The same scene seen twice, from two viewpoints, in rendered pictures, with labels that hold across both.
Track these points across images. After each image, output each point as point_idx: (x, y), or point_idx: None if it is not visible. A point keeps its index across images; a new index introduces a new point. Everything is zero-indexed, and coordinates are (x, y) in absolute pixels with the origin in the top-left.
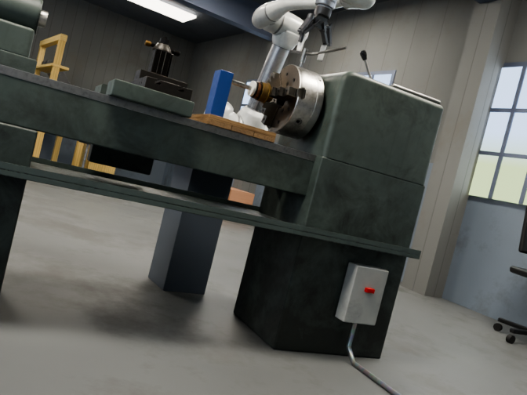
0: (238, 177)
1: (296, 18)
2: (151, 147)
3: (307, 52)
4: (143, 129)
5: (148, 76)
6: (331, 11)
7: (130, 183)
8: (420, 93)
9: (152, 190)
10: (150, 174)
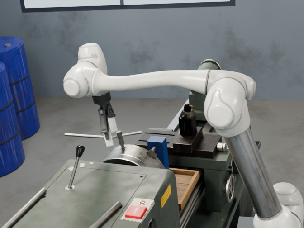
0: None
1: (208, 92)
2: None
3: (116, 135)
4: None
5: (146, 129)
6: (92, 97)
7: (223, 216)
8: (17, 211)
9: (203, 222)
10: (206, 210)
